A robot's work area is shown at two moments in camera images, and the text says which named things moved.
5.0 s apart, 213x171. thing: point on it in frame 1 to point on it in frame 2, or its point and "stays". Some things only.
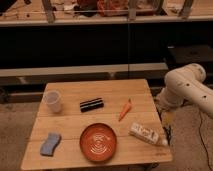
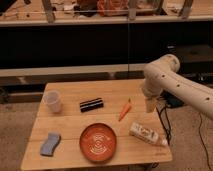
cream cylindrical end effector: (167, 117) to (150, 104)
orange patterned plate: (98, 142) stays
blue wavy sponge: (48, 147) stays
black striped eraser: (91, 104) stays
